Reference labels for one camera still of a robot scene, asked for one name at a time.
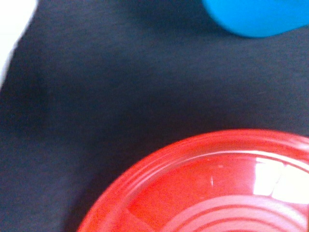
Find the black tablecloth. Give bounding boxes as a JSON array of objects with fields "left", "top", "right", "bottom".
[{"left": 0, "top": 0, "right": 309, "bottom": 232}]

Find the red plastic plate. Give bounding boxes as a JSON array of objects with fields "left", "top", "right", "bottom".
[{"left": 78, "top": 130, "right": 309, "bottom": 232}]

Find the blue plastic cup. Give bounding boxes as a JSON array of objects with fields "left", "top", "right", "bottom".
[{"left": 202, "top": 0, "right": 309, "bottom": 38}]

